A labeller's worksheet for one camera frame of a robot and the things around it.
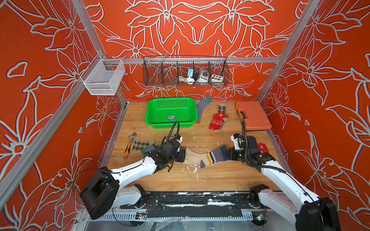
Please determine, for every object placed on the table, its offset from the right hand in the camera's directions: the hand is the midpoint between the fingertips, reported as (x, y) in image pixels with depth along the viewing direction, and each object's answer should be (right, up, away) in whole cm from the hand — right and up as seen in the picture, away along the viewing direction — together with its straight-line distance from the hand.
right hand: (223, 152), depth 82 cm
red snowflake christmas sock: (+2, +17, +24) cm, 30 cm away
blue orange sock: (-9, +29, +36) cm, 47 cm away
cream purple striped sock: (-10, -5, +3) cm, 12 cm away
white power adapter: (-10, +47, +8) cm, 49 cm away
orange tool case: (+29, +21, +22) cm, 42 cm away
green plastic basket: (-41, +24, +31) cm, 57 cm away
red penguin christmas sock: (+29, 0, +10) cm, 31 cm away
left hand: (-22, 0, +1) cm, 22 cm away
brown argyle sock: (-54, +2, +12) cm, 55 cm away
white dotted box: (-1, +46, +11) cm, 48 cm away
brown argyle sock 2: (+8, +28, +33) cm, 44 cm away
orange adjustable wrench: (-60, +6, +15) cm, 62 cm away
